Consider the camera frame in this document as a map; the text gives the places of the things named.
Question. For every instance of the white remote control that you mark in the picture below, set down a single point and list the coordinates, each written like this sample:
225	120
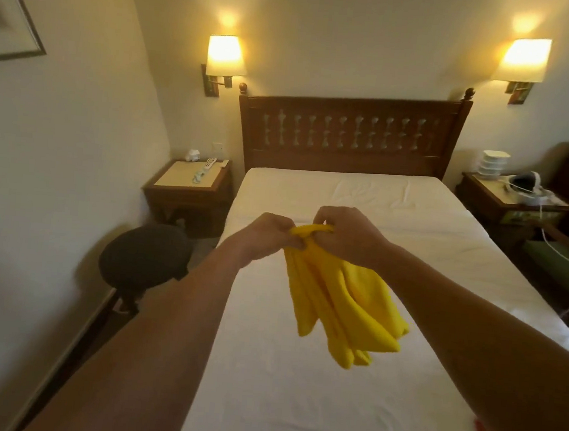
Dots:
205	169

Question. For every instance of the person's right hand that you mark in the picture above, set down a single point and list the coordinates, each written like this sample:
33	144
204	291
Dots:
352	235

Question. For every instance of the person's left hand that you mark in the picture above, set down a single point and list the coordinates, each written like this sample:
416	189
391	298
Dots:
263	237

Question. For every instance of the black round stool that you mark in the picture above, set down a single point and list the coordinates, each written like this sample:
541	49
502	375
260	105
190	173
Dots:
147	255

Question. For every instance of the green wooden armchair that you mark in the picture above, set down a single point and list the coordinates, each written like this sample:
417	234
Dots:
568	263

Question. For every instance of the glowing wall lamp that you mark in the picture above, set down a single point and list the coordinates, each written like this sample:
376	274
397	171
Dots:
524	60
224	57

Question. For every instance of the yellow shirt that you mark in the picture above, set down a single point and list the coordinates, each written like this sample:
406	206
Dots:
346	303

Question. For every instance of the wooden headboard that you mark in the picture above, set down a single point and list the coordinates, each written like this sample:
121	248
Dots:
352	129

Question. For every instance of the white bed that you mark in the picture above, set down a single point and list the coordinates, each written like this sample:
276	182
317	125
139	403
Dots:
278	401

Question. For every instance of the wooden nightstand with remote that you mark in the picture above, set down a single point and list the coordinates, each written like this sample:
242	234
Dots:
182	194

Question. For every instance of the person's right forearm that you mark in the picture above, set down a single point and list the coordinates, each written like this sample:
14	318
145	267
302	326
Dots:
490	360

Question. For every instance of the person's left forearm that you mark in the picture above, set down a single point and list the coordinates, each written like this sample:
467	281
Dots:
143	359

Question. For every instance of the wooden nightstand with phone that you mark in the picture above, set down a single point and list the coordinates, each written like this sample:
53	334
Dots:
499	202

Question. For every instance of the white cups stack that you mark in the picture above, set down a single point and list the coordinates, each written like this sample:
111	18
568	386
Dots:
494	164

